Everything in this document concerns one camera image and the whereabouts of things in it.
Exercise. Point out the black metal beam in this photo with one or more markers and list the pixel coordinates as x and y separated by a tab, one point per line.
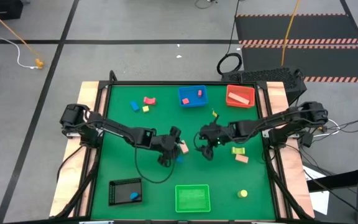
340	180

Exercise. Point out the black table frame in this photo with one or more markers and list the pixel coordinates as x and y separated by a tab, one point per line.
182	82

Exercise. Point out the yellow-green arch block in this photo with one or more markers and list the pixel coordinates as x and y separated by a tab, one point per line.
238	151

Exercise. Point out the blue rectangular block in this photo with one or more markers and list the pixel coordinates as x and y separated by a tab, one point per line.
134	105

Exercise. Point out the tan rectangular block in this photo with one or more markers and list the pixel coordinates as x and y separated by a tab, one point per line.
241	158

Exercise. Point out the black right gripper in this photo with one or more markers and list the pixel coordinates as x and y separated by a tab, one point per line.
216	132

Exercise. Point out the black hazard-striped floor mat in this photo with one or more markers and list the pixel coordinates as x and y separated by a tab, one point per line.
306	28
322	62

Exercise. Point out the short natural wood block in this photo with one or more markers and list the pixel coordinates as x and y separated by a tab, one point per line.
184	147

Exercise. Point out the blue cylinder block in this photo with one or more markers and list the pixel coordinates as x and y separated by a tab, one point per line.
134	196
180	160

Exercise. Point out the small red rectangular block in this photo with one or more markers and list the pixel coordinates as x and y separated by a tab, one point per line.
199	93

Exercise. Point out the white paper sheet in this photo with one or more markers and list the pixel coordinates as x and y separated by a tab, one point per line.
320	202

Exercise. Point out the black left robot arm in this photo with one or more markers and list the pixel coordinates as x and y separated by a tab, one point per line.
120	129

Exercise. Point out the green plastic basket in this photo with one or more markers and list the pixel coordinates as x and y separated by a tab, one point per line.
192	199

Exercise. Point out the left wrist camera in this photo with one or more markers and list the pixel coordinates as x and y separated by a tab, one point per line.
175	131

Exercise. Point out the yellow cylinder block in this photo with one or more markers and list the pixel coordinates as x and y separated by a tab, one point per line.
242	193

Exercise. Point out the orange plastic basket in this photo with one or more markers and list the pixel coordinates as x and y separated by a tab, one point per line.
240	105

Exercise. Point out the red arch block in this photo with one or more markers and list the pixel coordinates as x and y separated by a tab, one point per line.
149	100

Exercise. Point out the black power adapter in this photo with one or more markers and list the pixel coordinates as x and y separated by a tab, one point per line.
307	140

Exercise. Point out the long natural wood block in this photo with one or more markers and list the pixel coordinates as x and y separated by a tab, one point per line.
238	98

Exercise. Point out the small yellow cube block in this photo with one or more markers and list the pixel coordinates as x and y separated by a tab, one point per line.
145	109

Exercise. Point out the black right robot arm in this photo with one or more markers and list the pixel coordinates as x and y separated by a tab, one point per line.
259	126

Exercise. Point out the wooden side board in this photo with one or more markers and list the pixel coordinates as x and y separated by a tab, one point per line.
277	93
87	93

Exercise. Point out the yellow tag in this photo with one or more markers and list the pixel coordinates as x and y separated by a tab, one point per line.
215	114

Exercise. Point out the small red cube block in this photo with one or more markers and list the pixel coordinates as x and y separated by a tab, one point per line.
185	101

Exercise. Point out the black plastic basket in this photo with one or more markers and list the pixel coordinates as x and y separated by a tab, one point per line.
123	189

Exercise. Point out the blue plastic basket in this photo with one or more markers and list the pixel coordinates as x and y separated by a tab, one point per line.
193	104

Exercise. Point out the orange plug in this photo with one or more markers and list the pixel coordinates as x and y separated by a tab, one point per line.
39	64

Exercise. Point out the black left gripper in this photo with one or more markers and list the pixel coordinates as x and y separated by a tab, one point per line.
166	144

